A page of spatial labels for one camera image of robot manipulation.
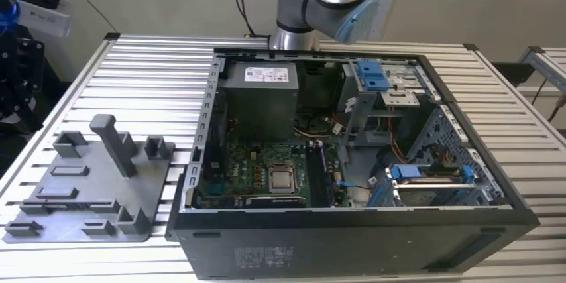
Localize gray plastic parts rack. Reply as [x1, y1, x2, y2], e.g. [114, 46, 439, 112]
[1, 113, 178, 244]

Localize gray power supply unit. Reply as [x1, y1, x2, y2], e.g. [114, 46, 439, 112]
[219, 60, 301, 141]

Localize green motherboard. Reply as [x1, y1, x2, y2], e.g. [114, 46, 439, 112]
[196, 140, 355, 209]

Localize silver CPU in socket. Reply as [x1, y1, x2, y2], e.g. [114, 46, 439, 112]
[264, 162, 301, 195]

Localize black cooler fan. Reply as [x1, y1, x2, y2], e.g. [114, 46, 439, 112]
[294, 113, 334, 138]

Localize black graphics card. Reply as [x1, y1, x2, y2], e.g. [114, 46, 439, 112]
[246, 195, 307, 209]

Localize blue disk carrier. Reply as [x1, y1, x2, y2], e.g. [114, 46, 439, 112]
[355, 60, 390, 92]

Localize metal drive cage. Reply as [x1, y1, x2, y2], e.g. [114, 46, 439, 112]
[338, 59, 437, 146]

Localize black open PC case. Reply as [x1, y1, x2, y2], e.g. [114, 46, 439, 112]
[166, 46, 541, 280]

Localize hard disk in blue carrier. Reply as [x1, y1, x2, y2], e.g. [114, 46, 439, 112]
[369, 163, 491, 207]

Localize black box beside table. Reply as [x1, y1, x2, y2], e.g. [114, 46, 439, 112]
[490, 62, 535, 85]

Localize metal side table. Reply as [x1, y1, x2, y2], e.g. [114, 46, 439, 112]
[515, 46, 566, 121]

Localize dark furniture frame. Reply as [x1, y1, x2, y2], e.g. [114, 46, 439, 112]
[0, 64, 75, 178]

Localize thin wall wire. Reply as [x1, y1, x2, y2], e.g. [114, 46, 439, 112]
[66, 0, 119, 34]

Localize orange wires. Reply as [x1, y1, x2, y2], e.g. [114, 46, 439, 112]
[383, 116, 405, 162]

